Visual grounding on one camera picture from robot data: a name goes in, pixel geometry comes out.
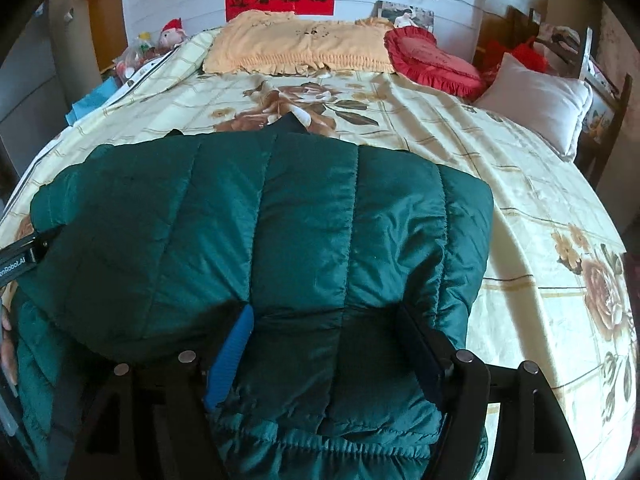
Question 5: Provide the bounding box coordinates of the white pillow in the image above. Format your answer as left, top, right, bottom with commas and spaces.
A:
472, 52, 593, 161

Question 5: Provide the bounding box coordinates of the red cloth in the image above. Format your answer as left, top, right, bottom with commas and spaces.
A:
482, 35, 551, 73

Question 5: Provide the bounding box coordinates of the green quilted jacket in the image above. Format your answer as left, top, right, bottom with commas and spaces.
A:
10, 115, 496, 480

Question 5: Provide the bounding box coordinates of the floral checkered bedsheet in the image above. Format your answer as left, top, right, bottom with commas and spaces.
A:
0, 27, 637, 480

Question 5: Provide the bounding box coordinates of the yellow frilled pillow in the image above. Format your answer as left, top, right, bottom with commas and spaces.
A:
202, 10, 396, 75

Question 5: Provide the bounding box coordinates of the person's left hand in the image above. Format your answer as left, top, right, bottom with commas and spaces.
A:
0, 307, 15, 387

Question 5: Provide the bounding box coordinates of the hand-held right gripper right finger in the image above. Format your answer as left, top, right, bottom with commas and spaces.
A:
397, 304, 587, 480

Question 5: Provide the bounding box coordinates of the grey refrigerator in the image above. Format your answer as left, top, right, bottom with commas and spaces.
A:
0, 0, 76, 176

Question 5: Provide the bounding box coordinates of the red heart-shaped pillow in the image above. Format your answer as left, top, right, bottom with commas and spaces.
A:
384, 26, 487, 102

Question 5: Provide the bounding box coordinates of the blue paper bag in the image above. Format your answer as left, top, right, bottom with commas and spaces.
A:
65, 80, 121, 123

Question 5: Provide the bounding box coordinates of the wooden chair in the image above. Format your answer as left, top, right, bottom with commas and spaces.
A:
505, 7, 632, 181

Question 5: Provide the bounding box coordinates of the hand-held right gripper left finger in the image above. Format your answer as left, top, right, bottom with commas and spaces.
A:
80, 302, 256, 480

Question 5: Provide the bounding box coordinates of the pile of small toys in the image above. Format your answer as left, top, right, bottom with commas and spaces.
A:
112, 32, 161, 81

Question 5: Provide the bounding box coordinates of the stuffed toy with red hat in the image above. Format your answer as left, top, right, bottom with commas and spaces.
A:
157, 19, 190, 51

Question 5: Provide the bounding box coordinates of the wooden door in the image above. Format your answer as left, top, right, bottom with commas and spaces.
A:
90, 0, 126, 73

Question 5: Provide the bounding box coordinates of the framed photo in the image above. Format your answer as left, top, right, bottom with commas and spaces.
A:
374, 0, 435, 30

